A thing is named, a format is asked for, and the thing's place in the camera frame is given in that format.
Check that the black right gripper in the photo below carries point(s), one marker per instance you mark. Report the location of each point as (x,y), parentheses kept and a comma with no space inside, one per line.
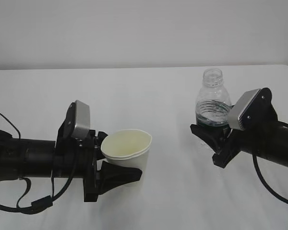
(261,140)

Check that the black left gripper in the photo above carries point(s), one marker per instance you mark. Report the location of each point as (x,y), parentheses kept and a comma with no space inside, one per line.
(77,158)

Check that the white paper cup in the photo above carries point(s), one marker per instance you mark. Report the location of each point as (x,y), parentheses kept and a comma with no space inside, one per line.
(128,148)

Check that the clear plastic water bottle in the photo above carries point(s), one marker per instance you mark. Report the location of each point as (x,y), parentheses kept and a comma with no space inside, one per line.
(213,102)

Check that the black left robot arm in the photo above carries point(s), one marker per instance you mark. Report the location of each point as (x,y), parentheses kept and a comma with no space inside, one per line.
(26,157)

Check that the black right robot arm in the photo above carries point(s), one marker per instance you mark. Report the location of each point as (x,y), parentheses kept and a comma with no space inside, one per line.
(282,145)

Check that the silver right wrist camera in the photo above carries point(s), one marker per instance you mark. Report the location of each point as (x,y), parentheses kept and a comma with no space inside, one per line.
(250,109)

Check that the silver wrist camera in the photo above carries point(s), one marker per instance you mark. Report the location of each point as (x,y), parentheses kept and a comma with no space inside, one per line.
(77,120)
(250,109)

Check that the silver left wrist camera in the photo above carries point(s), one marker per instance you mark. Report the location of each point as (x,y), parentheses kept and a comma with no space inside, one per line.
(77,120)

